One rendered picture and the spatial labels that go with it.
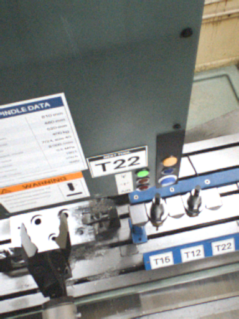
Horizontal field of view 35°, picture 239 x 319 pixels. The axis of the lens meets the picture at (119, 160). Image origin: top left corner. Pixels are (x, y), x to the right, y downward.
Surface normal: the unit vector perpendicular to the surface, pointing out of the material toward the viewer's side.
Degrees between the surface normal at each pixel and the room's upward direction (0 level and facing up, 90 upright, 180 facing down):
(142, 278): 0
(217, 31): 90
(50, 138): 90
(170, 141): 90
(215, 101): 0
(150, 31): 90
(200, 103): 0
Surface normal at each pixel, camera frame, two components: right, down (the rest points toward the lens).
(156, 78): 0.20, 0.86
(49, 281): 0.22, 0.53
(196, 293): 0.05, -0.50
